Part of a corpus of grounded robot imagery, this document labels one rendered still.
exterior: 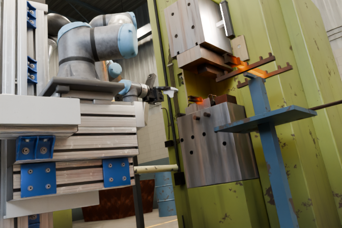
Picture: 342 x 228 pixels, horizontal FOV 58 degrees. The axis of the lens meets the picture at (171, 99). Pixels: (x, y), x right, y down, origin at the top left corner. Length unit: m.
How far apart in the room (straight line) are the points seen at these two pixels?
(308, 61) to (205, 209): 1.22
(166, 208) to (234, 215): 4.75
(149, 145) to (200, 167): 8.56
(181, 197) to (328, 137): 1.05
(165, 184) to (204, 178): 4.62
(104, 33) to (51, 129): 0.38
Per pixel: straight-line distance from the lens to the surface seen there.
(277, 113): 1.38
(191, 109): 2.01
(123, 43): 1.03
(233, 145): 1.76
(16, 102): 0.79
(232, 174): 1.77
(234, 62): 1.45
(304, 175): 1.83
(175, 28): 2.25
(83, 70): 1.00
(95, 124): 0.96
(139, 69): 11.17
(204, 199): 1.89
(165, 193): 6.47
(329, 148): 2.24
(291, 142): 1.84
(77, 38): 1.06
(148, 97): 1.58
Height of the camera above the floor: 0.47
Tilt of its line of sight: 16 degrees up
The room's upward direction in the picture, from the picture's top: 8 degrees counter-clockwise
